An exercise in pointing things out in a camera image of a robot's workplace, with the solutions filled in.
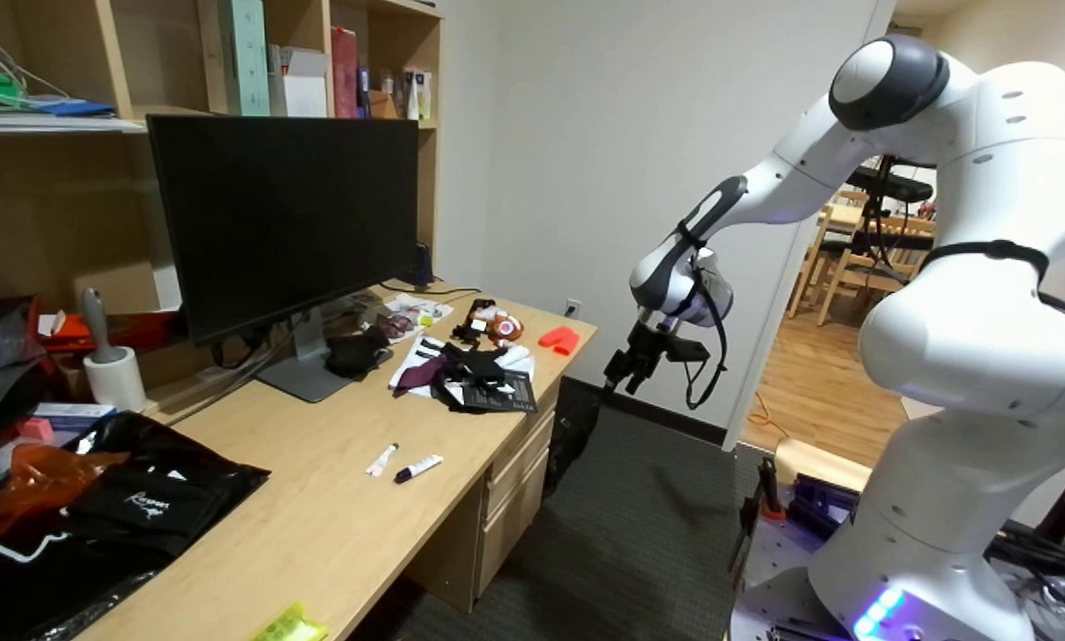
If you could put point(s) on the wooden bookshelf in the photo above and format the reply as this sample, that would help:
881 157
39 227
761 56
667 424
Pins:
70 181

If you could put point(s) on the orange plastic bag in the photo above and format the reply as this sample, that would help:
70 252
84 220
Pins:
32 485

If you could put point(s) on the white box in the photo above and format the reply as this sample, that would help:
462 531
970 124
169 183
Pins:
300 83

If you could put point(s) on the black camera on stand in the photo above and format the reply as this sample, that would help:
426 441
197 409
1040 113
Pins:
893 187

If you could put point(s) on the purple object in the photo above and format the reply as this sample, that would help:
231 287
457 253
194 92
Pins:
818 505

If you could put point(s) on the wooden desk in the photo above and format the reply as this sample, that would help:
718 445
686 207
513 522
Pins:
303 502

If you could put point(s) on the white paper roll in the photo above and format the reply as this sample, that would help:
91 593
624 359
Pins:
115 379

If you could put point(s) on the red plastic object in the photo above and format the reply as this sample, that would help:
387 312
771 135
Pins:
560 345

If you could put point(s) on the purple white leaflet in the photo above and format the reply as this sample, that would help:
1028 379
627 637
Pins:
416 363

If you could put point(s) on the robot base platform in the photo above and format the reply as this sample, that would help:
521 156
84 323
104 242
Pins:
768 583

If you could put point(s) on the black computer monitor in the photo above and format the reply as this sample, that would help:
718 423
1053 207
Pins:
284 220

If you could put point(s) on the grey monitor stand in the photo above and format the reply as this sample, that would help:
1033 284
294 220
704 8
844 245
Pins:
303 375

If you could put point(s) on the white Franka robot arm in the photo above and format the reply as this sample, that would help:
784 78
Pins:
979 345

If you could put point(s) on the wooden drawer cabinet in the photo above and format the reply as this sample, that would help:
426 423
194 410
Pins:
499 522

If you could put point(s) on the yellow green packet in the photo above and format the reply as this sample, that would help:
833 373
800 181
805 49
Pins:
288 626

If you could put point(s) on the white marker pen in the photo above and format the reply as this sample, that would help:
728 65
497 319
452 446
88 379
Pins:
419 467

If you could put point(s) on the small white marker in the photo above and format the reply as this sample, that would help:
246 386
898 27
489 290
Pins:
381 462

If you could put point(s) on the cardboard box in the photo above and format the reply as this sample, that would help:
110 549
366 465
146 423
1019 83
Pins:
127 290

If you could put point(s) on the black pouch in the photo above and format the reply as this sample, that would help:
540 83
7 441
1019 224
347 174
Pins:
359 354

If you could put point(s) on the red book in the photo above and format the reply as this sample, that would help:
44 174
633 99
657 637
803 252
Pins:
347 72

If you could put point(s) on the wooden block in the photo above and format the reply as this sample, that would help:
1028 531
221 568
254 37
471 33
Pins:
822 465

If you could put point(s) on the teal book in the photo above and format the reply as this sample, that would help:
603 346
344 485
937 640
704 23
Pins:
246 58

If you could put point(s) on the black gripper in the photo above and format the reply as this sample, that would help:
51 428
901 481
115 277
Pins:
657 335

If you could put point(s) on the wooden chair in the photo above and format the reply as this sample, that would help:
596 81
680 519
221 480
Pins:
844 280

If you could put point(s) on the red white round item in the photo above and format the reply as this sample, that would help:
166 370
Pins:
497 327

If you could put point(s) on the black plastic bag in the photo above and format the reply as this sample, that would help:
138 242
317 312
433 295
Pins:
141 510

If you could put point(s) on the printed white paper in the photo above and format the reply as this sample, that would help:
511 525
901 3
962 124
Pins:
419 312

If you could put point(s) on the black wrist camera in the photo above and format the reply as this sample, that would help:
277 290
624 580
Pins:
690 352

